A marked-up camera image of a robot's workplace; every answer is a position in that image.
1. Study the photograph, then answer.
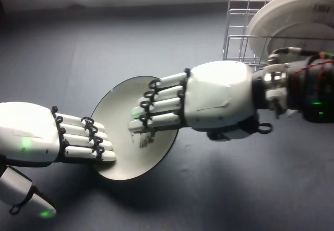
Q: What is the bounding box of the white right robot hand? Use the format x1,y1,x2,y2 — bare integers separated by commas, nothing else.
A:
127,60,273,141

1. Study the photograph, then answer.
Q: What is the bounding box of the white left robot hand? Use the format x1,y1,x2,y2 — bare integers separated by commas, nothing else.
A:
0,101,117,219

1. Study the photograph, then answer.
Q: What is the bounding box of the white plate with dark rim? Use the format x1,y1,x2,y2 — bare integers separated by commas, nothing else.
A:
246,0,334,66
90,75,180,181

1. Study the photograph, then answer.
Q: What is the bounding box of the silver wire plate rack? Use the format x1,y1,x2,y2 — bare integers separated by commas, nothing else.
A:
223,0,334,66

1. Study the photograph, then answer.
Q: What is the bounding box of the red black twisted wire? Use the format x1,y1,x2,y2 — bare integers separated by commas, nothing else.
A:
292,52,334,93

